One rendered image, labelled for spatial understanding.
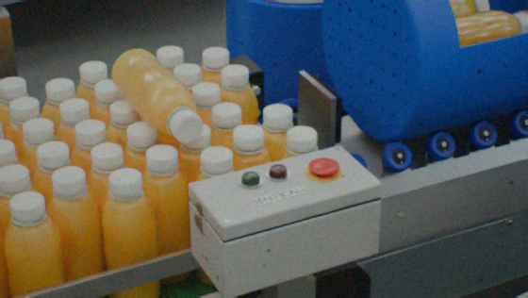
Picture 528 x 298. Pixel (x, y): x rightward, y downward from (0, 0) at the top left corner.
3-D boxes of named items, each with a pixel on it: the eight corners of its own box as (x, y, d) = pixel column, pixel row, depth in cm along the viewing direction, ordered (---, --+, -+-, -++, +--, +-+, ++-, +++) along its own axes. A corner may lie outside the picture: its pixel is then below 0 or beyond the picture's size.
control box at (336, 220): (379, 255, 123) (383, 180, 118) (224, 301, 116) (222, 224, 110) (337, 212, 131) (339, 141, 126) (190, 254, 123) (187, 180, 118)
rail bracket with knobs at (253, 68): (270, 131, 170) (270, 74, 165) (230, 140, 167) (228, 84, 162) (244, 106, 178) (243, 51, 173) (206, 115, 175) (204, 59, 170)
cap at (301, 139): (280, 143, 133) (280, 131, 132) (303, 134, 135) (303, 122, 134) (300, 156, 131) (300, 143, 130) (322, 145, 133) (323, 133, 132)
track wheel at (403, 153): (409, 137, 150) (403, 140, 152) (382, 143, 149) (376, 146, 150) (418, 167, 150) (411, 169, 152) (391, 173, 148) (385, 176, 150)
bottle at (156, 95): (100, 78, 139) (148, 134, 127) (129, 39, 138) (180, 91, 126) (137, 100, 143) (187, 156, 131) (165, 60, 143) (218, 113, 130)
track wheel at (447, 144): (452, 125, 153) (445, 128, 155) (426, 132, 151) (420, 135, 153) (461, 155, 153) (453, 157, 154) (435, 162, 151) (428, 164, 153)
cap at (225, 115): (243, 114, 140) (243, 103, 139) (239, 128, 137) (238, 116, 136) (215, 112, 141) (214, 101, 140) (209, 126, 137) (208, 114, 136)
